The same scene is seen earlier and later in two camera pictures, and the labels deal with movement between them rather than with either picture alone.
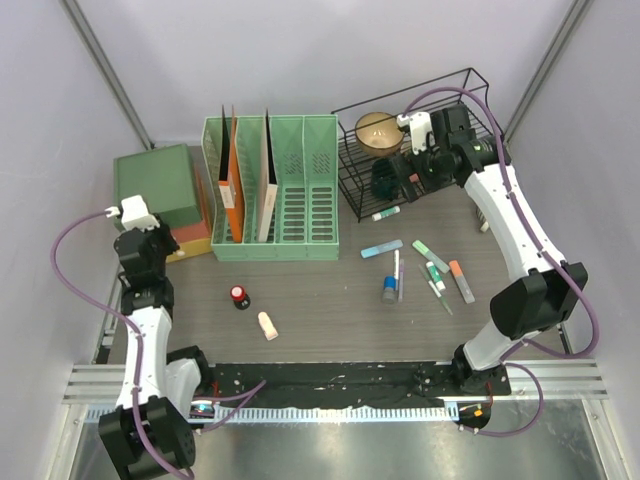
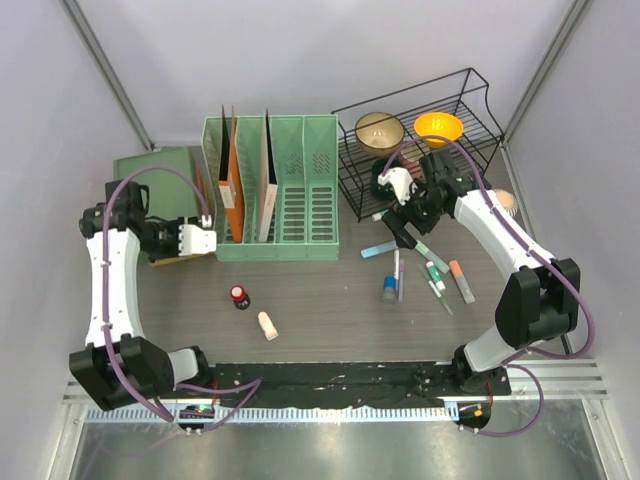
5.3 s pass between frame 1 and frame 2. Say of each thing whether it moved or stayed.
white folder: stayed
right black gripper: moved
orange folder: stayed
